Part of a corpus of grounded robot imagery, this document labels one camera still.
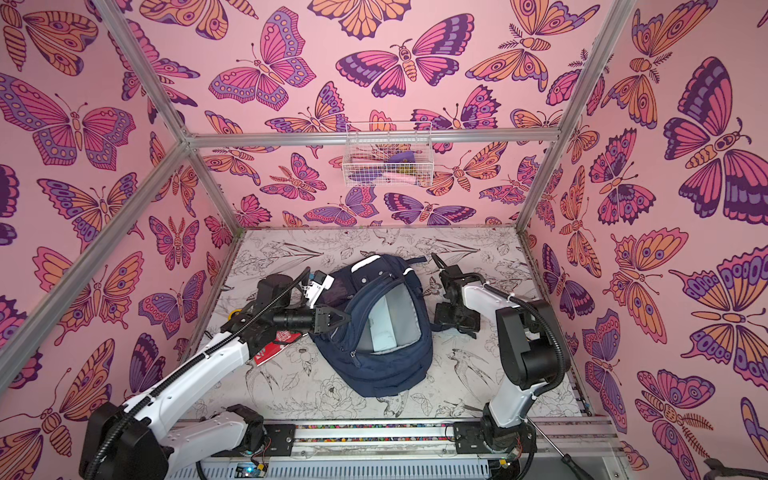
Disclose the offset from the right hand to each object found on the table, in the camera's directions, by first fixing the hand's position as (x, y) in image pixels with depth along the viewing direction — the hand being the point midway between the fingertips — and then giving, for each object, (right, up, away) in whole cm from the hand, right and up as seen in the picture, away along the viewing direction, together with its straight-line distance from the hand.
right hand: (454, 321), depth 93 cm
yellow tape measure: (-72, +2, +2) cm, 72 cm away
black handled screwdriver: (+21, -27, -23) cm, 42 cm away
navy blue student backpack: (-21, -4, -14) cm, 26 cm away
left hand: (-30, +6, -20) cm, 37 cm away
